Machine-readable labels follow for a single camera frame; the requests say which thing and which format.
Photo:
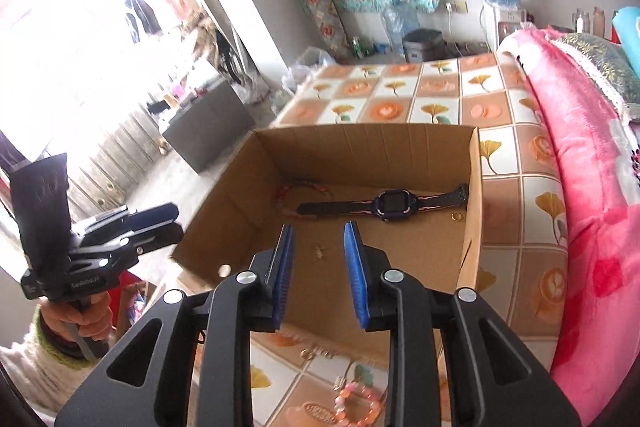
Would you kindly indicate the person left hand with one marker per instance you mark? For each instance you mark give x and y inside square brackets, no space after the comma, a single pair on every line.
[94,322]

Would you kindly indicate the silver rhinestone pendant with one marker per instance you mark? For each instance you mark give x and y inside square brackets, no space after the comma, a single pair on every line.
[340,383]

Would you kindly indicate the white water dispenser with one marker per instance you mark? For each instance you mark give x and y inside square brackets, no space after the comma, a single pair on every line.
[500,21]

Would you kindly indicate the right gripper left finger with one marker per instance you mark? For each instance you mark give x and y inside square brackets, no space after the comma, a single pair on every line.
[187,360]

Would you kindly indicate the patterned tablecloth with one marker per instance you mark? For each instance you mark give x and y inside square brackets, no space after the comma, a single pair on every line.
[352,134]

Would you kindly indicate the dark grey cabinet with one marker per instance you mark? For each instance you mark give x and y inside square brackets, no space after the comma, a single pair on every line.
[210,124]

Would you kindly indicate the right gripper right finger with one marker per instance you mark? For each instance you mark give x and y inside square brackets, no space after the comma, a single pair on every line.
[493,378]

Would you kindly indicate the gold butterfly brooch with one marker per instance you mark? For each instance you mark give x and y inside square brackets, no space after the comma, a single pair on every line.
[312,352]

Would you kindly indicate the purple kids smartwatch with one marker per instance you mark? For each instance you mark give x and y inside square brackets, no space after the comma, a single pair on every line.
[390,205]

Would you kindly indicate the pink floral blanket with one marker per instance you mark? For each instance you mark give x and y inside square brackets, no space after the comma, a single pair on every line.
[599,338]

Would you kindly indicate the black trash bin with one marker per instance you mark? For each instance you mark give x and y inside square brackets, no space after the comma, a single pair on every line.
[424,45]

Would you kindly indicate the patterned rolled cushion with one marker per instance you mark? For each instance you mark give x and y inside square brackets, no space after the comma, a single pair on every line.
[332,30]

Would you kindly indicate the gold ring earring with charm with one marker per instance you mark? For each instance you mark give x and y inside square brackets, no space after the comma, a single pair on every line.
[320,252]

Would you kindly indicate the grey lace pillow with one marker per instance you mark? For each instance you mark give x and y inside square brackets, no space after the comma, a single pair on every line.
[608,68]

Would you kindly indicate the blue cartoon pillow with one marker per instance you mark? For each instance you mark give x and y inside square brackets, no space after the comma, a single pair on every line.
[626,23]

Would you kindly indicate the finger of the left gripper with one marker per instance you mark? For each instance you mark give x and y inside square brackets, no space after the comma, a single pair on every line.
[130,219]
[122,253]

